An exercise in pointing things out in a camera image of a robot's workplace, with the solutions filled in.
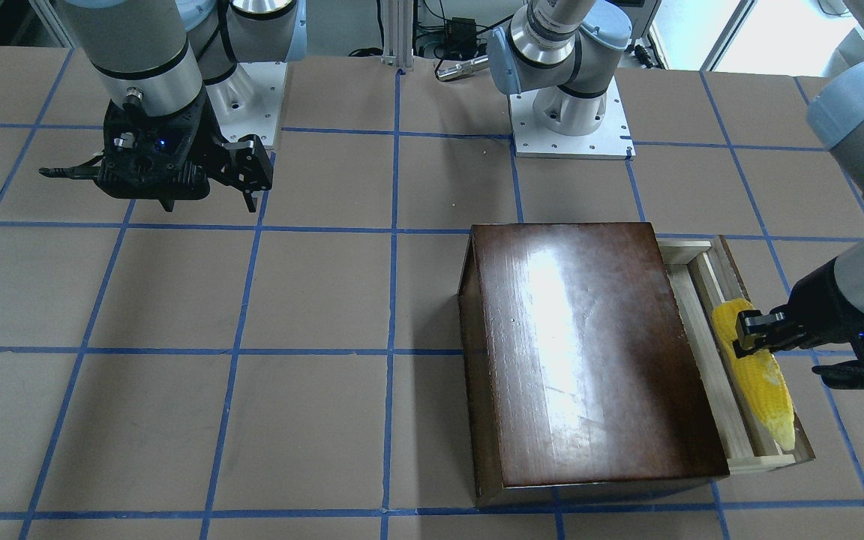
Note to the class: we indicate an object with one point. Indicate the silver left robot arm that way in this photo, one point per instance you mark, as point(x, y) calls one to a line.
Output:
point(572, 48)

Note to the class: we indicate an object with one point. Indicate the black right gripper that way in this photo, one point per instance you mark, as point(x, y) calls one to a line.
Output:
point(216, 145)

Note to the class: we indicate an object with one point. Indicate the dark brown wooden drawer box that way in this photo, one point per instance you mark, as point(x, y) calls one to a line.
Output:
point(592, 368)

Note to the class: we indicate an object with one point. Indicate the yellow toy corn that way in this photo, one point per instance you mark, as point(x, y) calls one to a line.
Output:
point(757, 374)

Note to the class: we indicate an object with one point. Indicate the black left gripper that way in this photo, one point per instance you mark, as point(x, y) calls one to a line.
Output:
point(814, 306)

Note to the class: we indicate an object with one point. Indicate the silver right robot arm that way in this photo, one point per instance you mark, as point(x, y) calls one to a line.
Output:
point(195, 90)

